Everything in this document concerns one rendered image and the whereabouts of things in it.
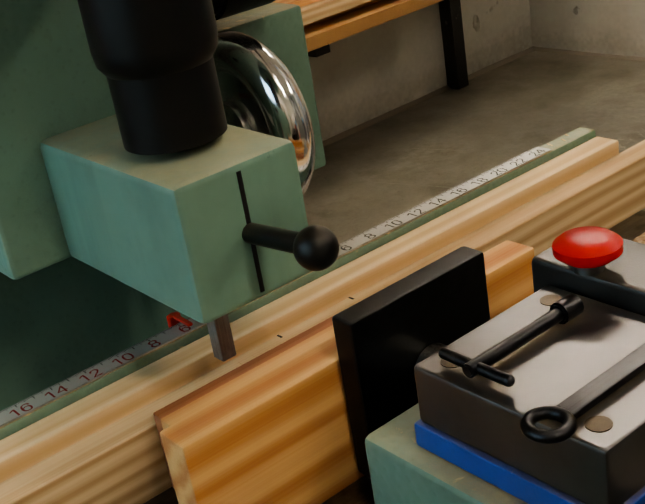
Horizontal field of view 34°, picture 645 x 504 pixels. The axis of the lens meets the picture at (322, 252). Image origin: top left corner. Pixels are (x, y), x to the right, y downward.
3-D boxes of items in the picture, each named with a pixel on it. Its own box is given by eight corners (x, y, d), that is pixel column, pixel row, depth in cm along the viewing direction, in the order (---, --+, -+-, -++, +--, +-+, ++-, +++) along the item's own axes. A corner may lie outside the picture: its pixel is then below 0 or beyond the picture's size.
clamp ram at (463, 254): (465, 537, 47) (444, 365, 44) (356, 472, 53) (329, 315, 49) (591, 442, 52) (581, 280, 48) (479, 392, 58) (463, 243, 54)
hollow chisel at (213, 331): (223, 362, 56) (204, 278, 54) (214, 357, 57) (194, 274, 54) (237, 355, 56) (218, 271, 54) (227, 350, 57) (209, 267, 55)
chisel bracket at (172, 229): (211, 357, 49) (172, 189, 46) (74, 281, 60) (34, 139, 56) (330, 294, 53) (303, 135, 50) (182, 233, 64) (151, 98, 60)
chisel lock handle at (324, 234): (316, 283, 44) (308, 240, 44) (229, 248, 49) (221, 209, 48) (351, 265, 46) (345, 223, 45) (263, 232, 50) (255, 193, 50)
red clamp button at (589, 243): (594, 279, 44) (593, 257, 44) (538, 261, 46) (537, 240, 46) (638, 252, 46) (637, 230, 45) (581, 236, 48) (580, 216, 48)
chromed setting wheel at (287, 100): (303, 238, 67) (268, 47, 62) (197, 199, 76) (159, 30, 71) (338, 221, 69) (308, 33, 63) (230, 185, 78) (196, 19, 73)
